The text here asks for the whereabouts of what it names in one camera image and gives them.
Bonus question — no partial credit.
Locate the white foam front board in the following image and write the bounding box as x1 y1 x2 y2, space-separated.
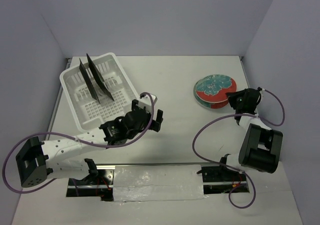
9 160 308 225

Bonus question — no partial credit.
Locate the small red teal floral plate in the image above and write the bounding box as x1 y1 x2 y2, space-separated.
193 90 229 109

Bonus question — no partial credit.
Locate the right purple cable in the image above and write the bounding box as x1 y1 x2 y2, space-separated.
192 88 286 209

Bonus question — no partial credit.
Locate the black square plate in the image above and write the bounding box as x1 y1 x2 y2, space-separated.
79 59 100 104
86 54 115 102

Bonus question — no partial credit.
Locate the metal base rail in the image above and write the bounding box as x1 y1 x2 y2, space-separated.
57 163 250 202

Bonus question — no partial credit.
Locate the large red teal floral plate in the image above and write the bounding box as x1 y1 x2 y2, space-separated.
194 74 237 103

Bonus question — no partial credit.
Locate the purple cable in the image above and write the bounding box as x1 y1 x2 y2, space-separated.
2 91 155 194
192 88 286 209

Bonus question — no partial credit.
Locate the white plastic dish rack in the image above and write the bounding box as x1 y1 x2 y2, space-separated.
59 52 140 132

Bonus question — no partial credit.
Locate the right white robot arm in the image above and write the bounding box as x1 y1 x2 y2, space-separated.
217 87 283 181

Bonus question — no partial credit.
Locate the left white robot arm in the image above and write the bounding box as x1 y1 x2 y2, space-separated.
15 98 163 188

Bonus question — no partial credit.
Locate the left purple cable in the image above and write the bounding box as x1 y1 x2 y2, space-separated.
2 91 155 194

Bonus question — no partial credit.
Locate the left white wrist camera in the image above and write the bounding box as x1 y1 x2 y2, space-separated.
138 95 152 113

